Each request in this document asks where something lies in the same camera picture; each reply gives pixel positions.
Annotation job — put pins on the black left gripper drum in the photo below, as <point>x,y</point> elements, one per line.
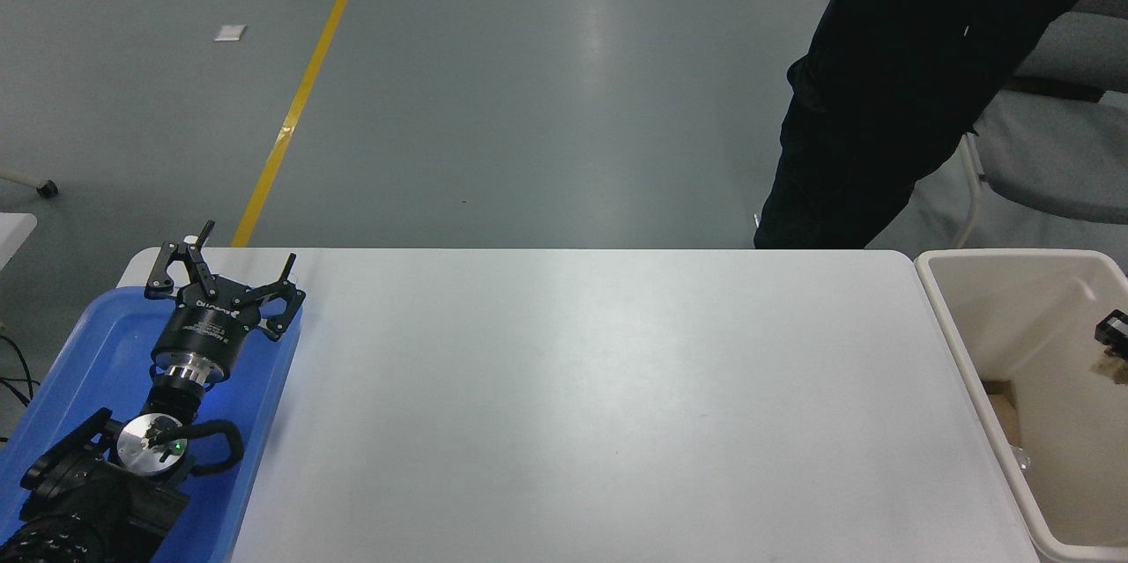
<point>207,325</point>

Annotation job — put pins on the tan paper ball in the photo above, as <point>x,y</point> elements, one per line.
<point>1121,371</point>

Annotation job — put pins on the large pale plastic bin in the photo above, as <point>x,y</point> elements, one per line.
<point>1057,325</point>

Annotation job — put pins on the blue plastic tray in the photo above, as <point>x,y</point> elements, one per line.
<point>264,422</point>

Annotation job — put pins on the caster wheel with white leg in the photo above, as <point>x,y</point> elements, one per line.
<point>46,188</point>

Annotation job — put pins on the small white side table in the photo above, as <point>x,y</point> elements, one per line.
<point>12,233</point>

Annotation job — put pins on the white paper scrap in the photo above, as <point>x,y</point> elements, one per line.
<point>229,33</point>

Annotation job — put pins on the person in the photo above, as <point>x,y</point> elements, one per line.
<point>899,61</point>

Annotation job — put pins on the grey chair with white frame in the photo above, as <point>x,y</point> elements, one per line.
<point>1057,158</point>

